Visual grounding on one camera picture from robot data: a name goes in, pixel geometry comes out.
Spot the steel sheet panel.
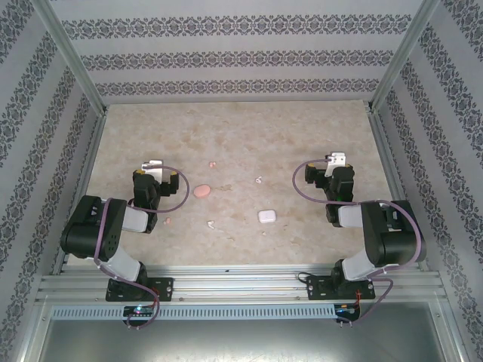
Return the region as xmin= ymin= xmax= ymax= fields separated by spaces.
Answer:
xmin=35 ymin=320 xmax=465 ymax=362

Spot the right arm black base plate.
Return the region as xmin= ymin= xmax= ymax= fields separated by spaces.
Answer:
xmin=306 ymin=275 xmax=377 ymax=302

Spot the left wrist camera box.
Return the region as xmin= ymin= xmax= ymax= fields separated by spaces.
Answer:
xmin=140 ymin=159 xmax=165 ymax=184

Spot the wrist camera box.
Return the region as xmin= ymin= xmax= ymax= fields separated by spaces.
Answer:
xmin=325 ymin=152 xmax=347 ymax=177
xmin=140 ymin=159 xmax=165 ymax=184

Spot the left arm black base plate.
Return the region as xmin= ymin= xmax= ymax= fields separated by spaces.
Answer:
xmin=105 ymin=277 xmax=175 ymax=303

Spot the aluminium frame post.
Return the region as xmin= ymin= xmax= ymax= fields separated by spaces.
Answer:
xmin=368 ymin=0 xmax=442 ymax=112
xmin=32 ymin=0 xmax=109 ymax=114

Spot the aluminium mounting rail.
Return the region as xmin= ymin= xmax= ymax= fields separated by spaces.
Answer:
xmin=35 ymin=263 xmax=448 ymax=305

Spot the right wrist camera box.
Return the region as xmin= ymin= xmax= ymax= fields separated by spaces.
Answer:
xmin=325 ymin=152 xmax=347 ymax=177

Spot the aluminium table side rail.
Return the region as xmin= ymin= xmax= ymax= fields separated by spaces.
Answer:
xmin=368 ymin=109 xmax=431 ymax=272
xmin=51 ymin=111 xmax=109 ymax=276

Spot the slotted grey cable duct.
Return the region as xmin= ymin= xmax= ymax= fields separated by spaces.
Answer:
xmin=51 ymin=303 xmax=337 ymax=321

